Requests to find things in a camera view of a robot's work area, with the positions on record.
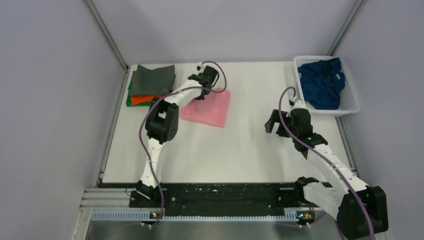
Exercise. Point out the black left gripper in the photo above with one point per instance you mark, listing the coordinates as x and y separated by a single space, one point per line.
201 97

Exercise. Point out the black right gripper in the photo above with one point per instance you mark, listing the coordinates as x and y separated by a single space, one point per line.
273 119

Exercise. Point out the pink t shirt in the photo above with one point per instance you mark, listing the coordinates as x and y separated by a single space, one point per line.
212 110

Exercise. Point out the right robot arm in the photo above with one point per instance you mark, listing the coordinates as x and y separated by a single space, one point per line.
359 210

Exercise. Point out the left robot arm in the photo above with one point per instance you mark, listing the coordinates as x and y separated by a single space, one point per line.
162 121

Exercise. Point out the white plastic basket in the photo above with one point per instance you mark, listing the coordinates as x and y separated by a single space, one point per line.
349 102

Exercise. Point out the blue t shirt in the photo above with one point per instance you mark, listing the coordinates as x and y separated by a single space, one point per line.
322 83

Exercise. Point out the grey folded t shirt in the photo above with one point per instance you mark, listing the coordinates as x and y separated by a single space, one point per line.
166 72

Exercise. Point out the orange folded t shirt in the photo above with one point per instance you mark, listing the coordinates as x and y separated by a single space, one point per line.
144 88

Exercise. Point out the green folded t shirt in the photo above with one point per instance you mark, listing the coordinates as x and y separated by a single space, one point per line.
135 101

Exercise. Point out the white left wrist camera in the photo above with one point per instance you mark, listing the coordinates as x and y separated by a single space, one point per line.
200 66

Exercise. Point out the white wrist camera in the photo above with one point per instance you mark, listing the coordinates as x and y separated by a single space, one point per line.
296 104
200 66

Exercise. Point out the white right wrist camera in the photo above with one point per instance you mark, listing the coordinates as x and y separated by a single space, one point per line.
296 104

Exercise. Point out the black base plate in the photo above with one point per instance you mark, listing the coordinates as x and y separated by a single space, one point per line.
221 199

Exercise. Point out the left aluminium frame post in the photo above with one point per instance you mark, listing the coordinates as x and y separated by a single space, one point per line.
98 20

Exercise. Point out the aluminium frame post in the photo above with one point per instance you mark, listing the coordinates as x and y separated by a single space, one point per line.
98 20
357 7

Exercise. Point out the right aluminium frame post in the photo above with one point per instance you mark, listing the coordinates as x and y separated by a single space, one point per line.
357 7

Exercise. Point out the white cable duct rail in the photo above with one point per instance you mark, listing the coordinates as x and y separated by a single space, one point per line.
148 216

